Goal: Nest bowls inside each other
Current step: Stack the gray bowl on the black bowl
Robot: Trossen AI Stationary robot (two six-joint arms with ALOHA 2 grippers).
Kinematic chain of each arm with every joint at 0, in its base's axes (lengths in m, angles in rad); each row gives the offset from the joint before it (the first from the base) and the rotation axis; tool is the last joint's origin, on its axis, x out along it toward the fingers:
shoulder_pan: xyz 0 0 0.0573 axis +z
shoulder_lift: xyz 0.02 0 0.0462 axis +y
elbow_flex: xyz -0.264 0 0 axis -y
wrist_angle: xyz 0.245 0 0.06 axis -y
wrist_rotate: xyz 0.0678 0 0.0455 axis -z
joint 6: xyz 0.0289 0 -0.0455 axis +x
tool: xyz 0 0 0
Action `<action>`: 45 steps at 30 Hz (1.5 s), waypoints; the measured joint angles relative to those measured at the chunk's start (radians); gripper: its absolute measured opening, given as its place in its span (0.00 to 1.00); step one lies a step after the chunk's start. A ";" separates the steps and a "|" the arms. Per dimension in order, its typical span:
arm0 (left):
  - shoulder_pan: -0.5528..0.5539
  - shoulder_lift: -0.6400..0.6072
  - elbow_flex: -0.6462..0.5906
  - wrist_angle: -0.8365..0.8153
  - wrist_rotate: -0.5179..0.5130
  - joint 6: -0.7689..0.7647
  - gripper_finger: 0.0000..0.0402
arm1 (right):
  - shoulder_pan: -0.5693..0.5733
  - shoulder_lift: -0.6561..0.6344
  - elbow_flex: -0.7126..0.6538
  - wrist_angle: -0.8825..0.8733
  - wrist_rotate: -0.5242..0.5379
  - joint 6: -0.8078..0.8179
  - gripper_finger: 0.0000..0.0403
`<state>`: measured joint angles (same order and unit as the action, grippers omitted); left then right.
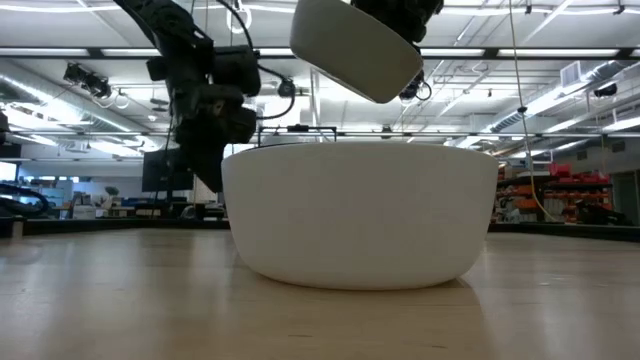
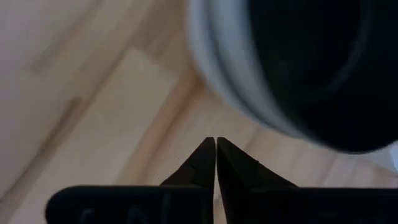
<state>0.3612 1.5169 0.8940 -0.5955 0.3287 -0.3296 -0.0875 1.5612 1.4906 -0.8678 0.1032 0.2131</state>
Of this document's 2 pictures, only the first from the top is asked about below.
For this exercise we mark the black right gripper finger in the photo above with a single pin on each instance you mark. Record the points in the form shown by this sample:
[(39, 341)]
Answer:
[(422, 51)]

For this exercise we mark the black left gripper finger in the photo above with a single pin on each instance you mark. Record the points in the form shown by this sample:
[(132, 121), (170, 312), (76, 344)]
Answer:
[(207, 165)]

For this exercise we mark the light grey bowl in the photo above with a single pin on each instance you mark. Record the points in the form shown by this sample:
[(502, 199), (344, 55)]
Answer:
[(350, 45)]

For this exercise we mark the white bowl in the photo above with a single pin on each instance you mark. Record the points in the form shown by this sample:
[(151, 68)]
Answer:
[(360, 215)]

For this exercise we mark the black computer monitor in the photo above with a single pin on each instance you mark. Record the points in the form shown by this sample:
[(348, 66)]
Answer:
[(157, 172)]

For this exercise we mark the small green plant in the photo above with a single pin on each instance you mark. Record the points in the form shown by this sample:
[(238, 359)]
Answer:
[(111, 190)]

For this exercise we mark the black ceiling-mounted device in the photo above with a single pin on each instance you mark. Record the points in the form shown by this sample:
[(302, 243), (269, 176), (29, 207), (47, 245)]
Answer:
[(87, 80)]

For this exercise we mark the white air vent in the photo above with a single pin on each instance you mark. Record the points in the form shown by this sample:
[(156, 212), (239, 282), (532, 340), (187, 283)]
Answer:
[(571, 74)]

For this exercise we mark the black ceiling speaker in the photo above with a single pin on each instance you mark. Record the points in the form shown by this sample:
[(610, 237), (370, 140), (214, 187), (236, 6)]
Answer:
[(606, 90)]

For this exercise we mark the lit computer screen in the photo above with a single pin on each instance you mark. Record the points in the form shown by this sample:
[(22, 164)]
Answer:
[(7, 171)]

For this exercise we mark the dark shelf with red bins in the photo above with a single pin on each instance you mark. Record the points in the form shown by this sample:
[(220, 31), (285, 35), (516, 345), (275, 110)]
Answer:
[(575, 192)]

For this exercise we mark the black overhead camera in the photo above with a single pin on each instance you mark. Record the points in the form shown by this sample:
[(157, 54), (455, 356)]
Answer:
[(412, 90)]

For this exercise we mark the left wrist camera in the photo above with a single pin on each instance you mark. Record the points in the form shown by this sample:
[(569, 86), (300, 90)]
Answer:
[(240, 125)]

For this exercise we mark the black metal bar frame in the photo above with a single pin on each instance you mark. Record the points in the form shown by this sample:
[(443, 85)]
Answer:
[(300, 129)]

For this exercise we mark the black table border rail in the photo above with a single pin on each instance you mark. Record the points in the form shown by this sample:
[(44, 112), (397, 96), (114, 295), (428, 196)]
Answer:
[(125, 225)]

